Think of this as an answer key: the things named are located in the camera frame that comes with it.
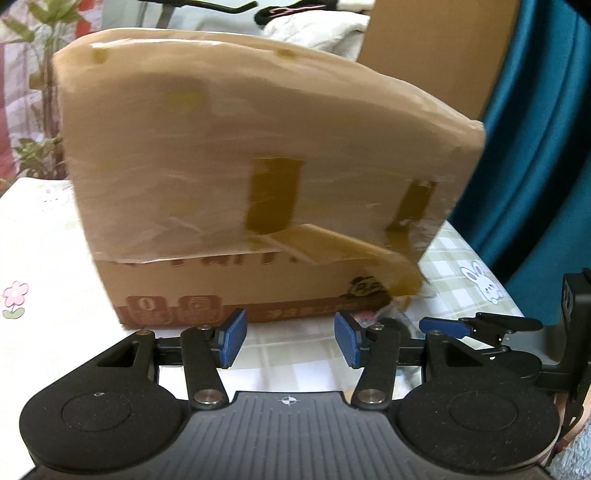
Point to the wooden board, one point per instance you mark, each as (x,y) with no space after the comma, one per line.
(438,55)

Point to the black exercise bike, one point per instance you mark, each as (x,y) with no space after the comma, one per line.
(168,18)

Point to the checkered tablecloth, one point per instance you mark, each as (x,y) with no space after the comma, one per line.
(46,277)

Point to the taped cardboard box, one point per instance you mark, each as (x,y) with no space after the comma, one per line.
(231,161)

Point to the teal curtain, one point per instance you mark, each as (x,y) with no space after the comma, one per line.
(545,161)

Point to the white quilted blanket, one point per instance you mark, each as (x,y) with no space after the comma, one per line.
(323,37)

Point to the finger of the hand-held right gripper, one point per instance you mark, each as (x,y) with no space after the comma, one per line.
(443,325)
(508,362)

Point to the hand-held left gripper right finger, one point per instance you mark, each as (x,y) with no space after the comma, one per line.
(346,339)

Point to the red printed backdrop cloth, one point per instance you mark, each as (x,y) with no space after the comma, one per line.
(23,69)

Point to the white fleece cloth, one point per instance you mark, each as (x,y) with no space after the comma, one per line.
(358,4)

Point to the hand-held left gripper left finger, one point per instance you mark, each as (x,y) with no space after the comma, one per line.
(233,337)

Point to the black garment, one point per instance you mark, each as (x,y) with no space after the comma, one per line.
(263,16)

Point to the person's right hand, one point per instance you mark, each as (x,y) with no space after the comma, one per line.
(561,452)

